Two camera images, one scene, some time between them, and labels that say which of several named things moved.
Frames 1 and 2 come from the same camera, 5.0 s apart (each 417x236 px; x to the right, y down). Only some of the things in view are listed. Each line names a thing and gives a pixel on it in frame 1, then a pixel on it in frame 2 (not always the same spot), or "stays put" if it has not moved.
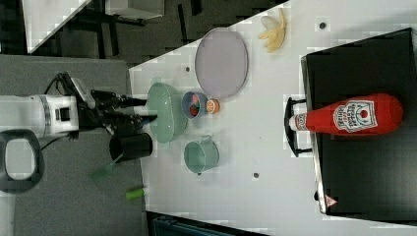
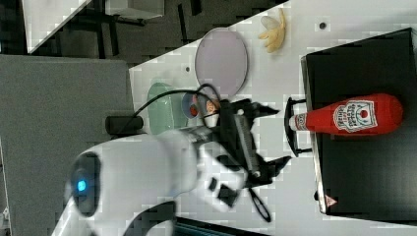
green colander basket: [166, 103] stays put
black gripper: [101, 111] -> [238, 149]
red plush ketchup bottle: [374, 114] stays put
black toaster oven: [364, 175] stays put
